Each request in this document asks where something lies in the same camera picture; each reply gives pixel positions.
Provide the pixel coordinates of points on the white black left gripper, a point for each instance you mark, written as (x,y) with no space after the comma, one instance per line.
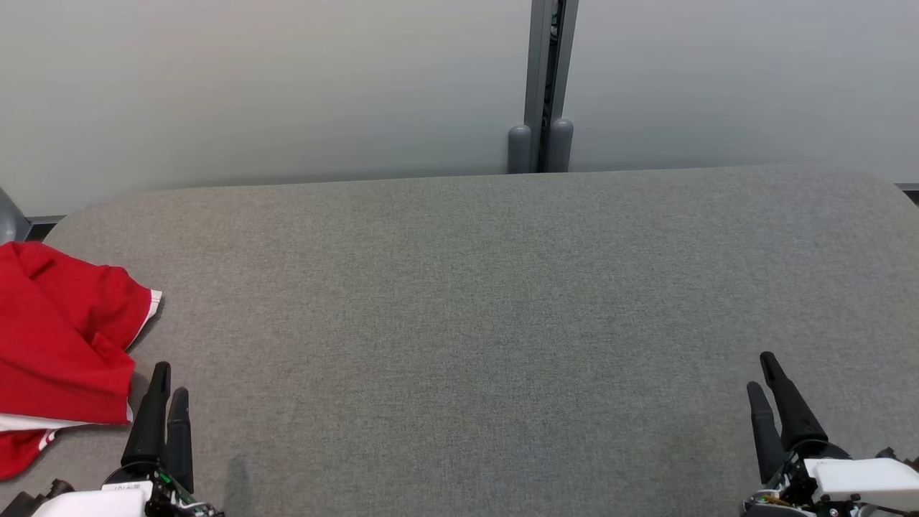
(108,502)

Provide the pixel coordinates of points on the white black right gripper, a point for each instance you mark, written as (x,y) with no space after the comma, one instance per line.
(861,477)

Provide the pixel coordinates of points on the red shorts with white trim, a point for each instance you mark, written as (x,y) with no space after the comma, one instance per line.
(57,337)

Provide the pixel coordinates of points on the grey fabric sofa seat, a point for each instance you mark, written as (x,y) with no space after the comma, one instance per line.
(467,323)

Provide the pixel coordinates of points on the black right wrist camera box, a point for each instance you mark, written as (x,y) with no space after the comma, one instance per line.
(897,456)

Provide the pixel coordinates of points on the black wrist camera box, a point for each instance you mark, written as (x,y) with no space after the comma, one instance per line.
(897,456)
(29,502)

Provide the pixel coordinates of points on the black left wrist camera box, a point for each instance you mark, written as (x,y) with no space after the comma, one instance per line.
(29,502)

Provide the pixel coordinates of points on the grey metal partition post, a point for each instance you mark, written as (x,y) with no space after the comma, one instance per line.
(535,86)
(11,219)

